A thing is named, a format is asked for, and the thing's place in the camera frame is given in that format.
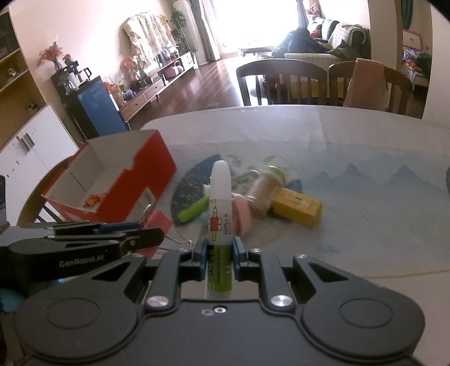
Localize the yellow carton box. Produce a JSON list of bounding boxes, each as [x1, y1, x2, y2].
[[272, 188, 323, 229]]

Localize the grey curtain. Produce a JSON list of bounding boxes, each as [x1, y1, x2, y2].
[[190, 0, 223, 63]]

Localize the green tube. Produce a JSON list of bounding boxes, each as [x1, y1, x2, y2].
[[177, 196, 210, 223]]

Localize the vase with red flowers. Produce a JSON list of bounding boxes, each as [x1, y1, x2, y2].
[[37, 42, 66, 73]]

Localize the spice jar with green lid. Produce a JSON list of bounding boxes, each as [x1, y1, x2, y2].
[[245, 165, 286, 214]]

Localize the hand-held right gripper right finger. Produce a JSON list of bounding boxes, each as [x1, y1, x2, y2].
[[231, 236, 352, 312]]

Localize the low coffee table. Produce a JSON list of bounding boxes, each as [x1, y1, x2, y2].
[[238, 46, 273, 57]]

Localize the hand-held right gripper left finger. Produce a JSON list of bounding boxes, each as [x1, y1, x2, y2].
[[91, 236, 208, 312]]

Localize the sofa with blankets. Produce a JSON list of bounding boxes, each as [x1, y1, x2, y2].
[[272, 17, 372, 64]]

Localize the pink round case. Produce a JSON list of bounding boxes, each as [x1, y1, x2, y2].
[[230, 193, 252, 235]]

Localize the white standing air conditioner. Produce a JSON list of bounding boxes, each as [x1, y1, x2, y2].
[[174, 0, 197, 50]]

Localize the dark wooden chair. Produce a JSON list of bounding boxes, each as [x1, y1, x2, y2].
[[328, 61, 412, 116], [236, 59, 328, 107]]

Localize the tall potted plant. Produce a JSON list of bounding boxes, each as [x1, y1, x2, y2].
[[170, 10, 189, 52]]

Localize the pink towel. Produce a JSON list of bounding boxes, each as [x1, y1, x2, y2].
[[343, 59, 386, 109]]

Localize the white and green glue bottle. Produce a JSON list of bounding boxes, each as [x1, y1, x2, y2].
[[204, 160, 235, 300]]

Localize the white sideboard cabinet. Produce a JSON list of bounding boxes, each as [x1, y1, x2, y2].
[[0, 104, 80, 226]]

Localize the long wooden tv cabinet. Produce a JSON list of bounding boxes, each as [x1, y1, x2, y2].
[[119, 51, 197, 123]]

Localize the clothes rack with garments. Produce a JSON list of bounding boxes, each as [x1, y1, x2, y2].
[[123, 10, 176, 68]]

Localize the wooden wall shelf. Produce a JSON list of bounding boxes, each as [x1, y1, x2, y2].
[[0, 9, 47, 148]]

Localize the pink artificial flowers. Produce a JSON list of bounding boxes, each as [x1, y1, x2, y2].
[[121, 58, 149, 89]]

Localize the pink binder clip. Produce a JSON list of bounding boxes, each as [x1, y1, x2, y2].
[[140, 203, 193, 259]]

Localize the child's bed with bedding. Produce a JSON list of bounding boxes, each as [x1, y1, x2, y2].
[[402, 30, 432, 90]]

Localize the blue and black cabinet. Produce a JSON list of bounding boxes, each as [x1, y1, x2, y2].
[[51, 68, 128, 139]]

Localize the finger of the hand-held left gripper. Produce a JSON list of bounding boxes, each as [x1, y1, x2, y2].
[[46, 227, 165, 255], [53, 221, 143, 236]]

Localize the red cardboard box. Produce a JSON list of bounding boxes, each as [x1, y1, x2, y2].
[[41, 130, 177, 222]]

